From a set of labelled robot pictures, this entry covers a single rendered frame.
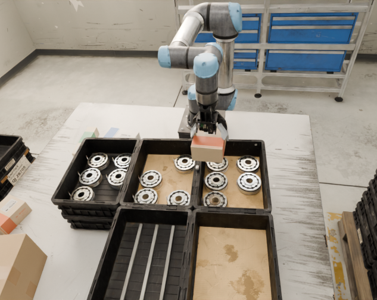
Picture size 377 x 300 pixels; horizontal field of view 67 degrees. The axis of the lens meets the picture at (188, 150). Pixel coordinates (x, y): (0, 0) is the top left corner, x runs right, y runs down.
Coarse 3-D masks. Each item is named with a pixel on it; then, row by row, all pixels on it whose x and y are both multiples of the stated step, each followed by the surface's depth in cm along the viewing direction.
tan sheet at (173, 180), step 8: (152, 160) 145; (160, 160) 145; (168, 160) 144; (144, 168) 142; (152, 168) 141; (160, 168) 141; (168, 168) 140; (168, 176) 137; (176, 176) 136; (184, 176) 136; (192, 176) 135; (168, 184) 133; (176, 184) 133; (184, 184) 133; (160, 192) 130; (168, 192) 130; (160, 200) 127
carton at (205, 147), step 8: (200, 136) 112; (208, 136) 111; (216, 136) 111; (192, 144) 109; (200, 144) 109; (208, 144) 108; (216, 144) 108; (224, 144) 111; (192, 152) 110; (200, 152) 109; (208, 152) 108; (216, 152) 107; (200, 160) 112; (208, 160) 111; (216, 160) 110
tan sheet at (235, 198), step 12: (228, 156) 143; (228, 168) 137; (204, 180) 133; (228, 180) 132; (204, 192) 128; (228, 192) 127; (240, 192) 127; (228, 204) 123; (240, 204) 122; (252, 204) 122
